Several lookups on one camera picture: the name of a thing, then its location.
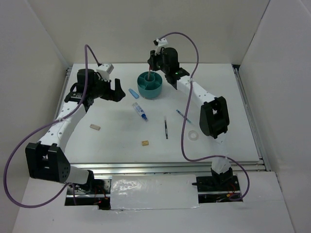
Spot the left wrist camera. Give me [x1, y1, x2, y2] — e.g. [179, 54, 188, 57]
[96, 63, 114, 82]

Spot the blue eraser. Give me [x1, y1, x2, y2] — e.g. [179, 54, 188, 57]
[128, 88, 139, 99]

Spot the white beige eraser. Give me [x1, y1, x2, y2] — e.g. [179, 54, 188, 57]
[90, 124, 101, 131]

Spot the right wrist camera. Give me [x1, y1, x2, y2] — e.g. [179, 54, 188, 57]
[153, 37, 168, 55]

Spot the teal round divided organizer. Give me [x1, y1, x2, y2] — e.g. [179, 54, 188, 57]
[137, 71, 163, 99]

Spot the clear glue bottle blue cap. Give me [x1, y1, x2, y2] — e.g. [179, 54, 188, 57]
[132, 102, 148, 122]

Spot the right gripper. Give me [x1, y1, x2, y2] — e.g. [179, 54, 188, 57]
[147, 48, 169, 74]

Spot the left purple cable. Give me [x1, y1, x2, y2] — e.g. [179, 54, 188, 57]
[4, 44, 103, 209]

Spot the clear tape roll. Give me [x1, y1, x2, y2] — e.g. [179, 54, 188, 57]
[188, 130, 199, 141]

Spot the aluminium rail frame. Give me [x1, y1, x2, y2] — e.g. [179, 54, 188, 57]
[65, 64, 266, 174]

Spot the small brown eraser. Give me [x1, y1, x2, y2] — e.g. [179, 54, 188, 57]
[142, 140, 149, 146]

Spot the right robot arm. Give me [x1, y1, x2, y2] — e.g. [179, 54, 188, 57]
[147, 47, 233, 190]

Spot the blue clear pen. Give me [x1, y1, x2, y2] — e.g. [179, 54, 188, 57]
[176, 109, 194, 126]

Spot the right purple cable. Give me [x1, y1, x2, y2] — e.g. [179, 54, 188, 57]
[157, 31, 250, 201]

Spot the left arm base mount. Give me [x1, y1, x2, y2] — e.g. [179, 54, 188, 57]
[65, 179, 112, 210]

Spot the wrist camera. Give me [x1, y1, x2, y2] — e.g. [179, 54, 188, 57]
[96, 63, 114, 82]
[153, 37, 168, 55]

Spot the purple cable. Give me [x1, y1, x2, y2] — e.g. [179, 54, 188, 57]
[157, 31, 250, 201]
[4, 44, 103, 209]

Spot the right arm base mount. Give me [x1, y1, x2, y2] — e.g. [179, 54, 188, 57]
[192, 168, 241, 203]

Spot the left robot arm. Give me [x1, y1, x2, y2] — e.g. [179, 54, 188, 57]
[25, 64, 125, 194]

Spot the black pen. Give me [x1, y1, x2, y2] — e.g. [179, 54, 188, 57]
[164, 116, 168, 139]

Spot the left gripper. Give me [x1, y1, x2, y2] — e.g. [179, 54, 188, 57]
[90, 74, 126, 102]

